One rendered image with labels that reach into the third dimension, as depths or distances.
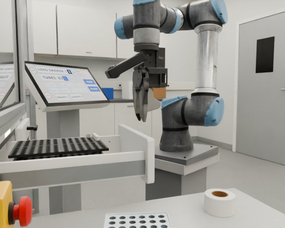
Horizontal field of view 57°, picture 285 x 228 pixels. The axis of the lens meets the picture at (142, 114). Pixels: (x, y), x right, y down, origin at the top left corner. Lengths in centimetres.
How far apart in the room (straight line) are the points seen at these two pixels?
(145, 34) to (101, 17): 358
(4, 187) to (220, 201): 44
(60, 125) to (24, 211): 122
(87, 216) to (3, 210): 29
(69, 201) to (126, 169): 114
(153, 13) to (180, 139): 57
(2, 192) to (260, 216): 53
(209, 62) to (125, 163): 63
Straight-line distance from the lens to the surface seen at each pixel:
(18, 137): 90
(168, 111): 112
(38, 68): 157
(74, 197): 177
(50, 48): 404
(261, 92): 434
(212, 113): 105
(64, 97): 150
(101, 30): 426
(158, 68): 74
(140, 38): 74
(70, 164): 61
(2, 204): 38
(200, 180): 122
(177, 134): 113
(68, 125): 164
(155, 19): 76
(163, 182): 116
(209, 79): 110
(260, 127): 437
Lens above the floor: 104
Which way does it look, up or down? 5 degrees down
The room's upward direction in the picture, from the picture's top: straight up
